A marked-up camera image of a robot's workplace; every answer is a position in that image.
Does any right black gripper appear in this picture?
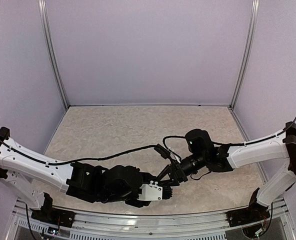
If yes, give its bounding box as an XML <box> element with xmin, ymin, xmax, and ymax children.
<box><xmin>153</xmin><ymin>152</ymin><xmax>207</xmax><ymax>188</ymax></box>

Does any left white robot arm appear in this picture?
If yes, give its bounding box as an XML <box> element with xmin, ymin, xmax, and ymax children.
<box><xmin>0</xmin><ymin>127</ymin><xmax>163</xmax><ymax>223</ymax></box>

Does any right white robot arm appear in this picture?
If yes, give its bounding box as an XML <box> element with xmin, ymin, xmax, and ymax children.
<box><xmin>156</xmin><ymin>122</ymin><xmax>296</xmax><ymax>222</ymax></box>

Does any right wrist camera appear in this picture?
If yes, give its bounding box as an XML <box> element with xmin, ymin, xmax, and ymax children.
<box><xmin>153</xmin><ymin>144</ymin><xmax>172</xmax><ymax>160</ymax></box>

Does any front aluminium rail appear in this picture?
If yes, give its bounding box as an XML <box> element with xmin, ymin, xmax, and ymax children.
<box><xmin>11</xmin><ymin>198</ymin><xmax>293</xmax><ymax>240</ymax></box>

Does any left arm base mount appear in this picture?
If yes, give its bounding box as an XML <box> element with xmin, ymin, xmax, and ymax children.
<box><xmin>31</xmin><ymin>192</ymin><xmax>76</xmax><ymax>228</ymax></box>

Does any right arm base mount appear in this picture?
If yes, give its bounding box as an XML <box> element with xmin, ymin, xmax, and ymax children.
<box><xmin>226</xmin><ymin>187</ymin><xmax>271</xmax><ymax>227</ymax></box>

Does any right aluminium frame post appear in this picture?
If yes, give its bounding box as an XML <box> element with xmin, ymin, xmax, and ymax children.
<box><xmin>229</xmin><ymin>0</ymin><xmax>260</xmax><ymax>112</ymax></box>

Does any aluminium frame post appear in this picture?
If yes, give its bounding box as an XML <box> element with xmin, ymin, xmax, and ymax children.
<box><xmin>229</xmin><ymin>0</ymin><xmax>260</xmax><ymax>112</ymax></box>
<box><xmin>38</xmin><ymin>0</ymin><xmax>70</xmax><ymax>111</ymax></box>

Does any left aluminium frame post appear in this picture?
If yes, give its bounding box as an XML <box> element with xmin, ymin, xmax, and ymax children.
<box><xmin>38</xmin><ymin>0</ymin><xmax>70</xmax><ymax>111</ymax></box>

